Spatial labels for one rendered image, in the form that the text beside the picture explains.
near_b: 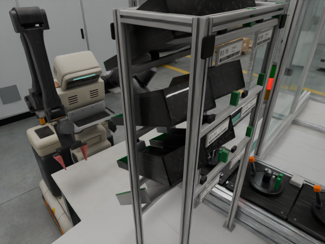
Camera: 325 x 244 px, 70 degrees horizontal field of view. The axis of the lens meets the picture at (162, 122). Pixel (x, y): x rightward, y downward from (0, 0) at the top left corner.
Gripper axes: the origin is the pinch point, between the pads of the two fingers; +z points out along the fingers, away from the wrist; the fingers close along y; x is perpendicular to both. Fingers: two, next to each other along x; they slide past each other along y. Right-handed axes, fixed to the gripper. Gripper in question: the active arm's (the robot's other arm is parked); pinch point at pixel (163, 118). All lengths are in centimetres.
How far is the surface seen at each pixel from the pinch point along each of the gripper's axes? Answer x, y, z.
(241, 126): 35, 71, 10
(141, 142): -1.7, -14.4, 5.5
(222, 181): 20.0, 18.0, 29.2
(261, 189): 12.2, 24.6, 40.8
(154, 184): 18.4, -9.4, 14.7
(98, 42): 161, 125, -247
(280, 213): 10, 21, 51
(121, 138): 185, 73, -91
